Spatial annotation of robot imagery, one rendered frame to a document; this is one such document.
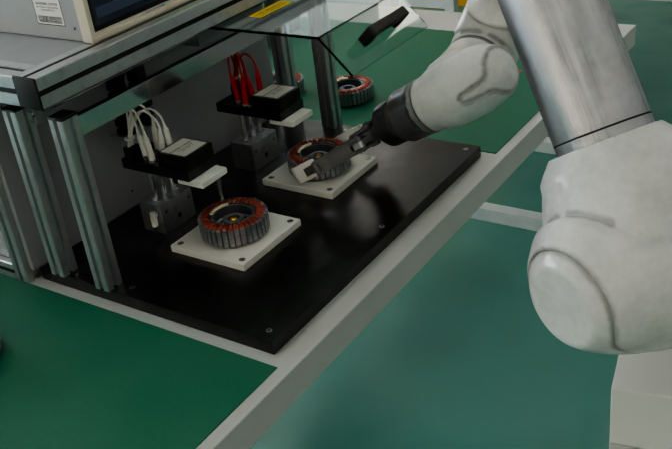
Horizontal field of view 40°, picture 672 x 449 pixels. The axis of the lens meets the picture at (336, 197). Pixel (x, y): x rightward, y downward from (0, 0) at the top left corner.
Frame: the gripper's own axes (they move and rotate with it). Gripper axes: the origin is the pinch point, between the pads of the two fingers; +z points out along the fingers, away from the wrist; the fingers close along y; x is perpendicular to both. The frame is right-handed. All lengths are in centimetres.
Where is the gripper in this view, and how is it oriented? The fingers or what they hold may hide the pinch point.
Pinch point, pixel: (322, 157)
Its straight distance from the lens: 163.1
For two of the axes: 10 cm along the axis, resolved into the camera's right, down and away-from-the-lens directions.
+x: -5.2, -8.4, -1.3
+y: 5.5, -4.5, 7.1
